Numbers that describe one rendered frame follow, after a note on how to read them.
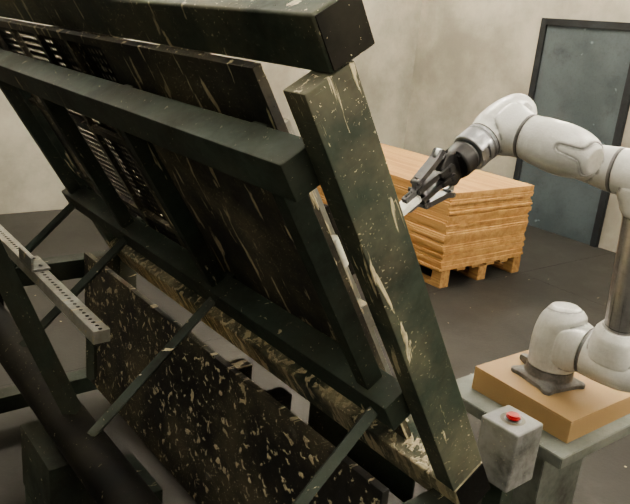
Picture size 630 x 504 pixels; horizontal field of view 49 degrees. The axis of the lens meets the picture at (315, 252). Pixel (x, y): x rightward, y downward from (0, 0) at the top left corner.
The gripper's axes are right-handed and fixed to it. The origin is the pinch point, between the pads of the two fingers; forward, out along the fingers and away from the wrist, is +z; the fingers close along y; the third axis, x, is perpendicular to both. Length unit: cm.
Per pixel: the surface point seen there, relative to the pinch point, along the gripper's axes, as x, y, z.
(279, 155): -4.2, -30.0, 24.9
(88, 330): 81, 27, 61
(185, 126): 28.0, -30.0, 25.6
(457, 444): -13, 56, 16
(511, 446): -12, 77, -1
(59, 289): 112, 28, 58
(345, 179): -13.1, -23.9, 19.7
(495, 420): -5, 74, -4
